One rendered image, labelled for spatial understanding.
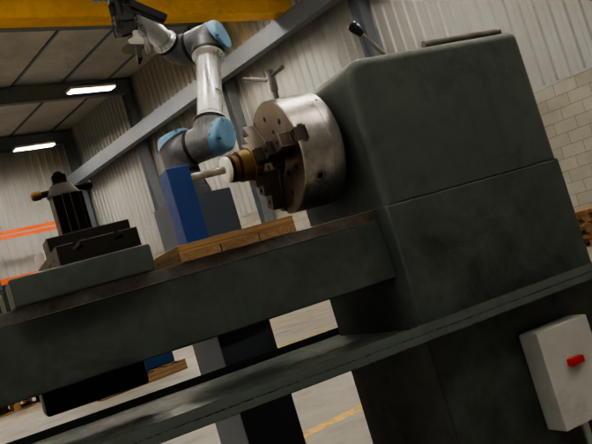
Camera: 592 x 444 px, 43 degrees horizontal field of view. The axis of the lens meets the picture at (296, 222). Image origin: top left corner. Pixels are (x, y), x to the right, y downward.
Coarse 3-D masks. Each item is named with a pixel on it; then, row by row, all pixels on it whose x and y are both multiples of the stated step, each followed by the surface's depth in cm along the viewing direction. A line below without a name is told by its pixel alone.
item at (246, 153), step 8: (240, 152) 200; (248, 152) 201; (232, 160) 198; (240, 160) 199; (248, 160) 199; (240, 168) 199; (248, 168) 199; (256, 168) 200; (240, 176) 200; (248, 176) 200; (256, 176) 201
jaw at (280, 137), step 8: (296, 128) 195; (280, 136) 194; (288, 136) 195; (296, 136) 194; (304, 136) 195; (264, 144) 197; (272, 144) 197; (280, 144) 194; (288, 144) 194; (256, 152) 198; (264, 152) 199; (272, 152) 197; (280, 152) 197; (288, 152) 200; (256, 160) 199; (264, 160) 199; (272, 160) 202
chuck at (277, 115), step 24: (288, 96) 206; (264, 120) 209; (288, 120) 195; (312, 120) 196; (312, 144) 194; (264, 168) 216; (288, 168) 202; (312, 168) 195; (288, 192) 206; (312, 192) 199
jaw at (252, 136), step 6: (252, 126) 214; (246, 132) 211; (252, 132) 211; (258, 132) 212; (246, 138) 209; (252, 138) 209; (258, 138) 210; (264, 138) 210; (246, 144) 207; (252, 144) 207; (258, 144) 207; (240, 150) 207; (252, 150) 205
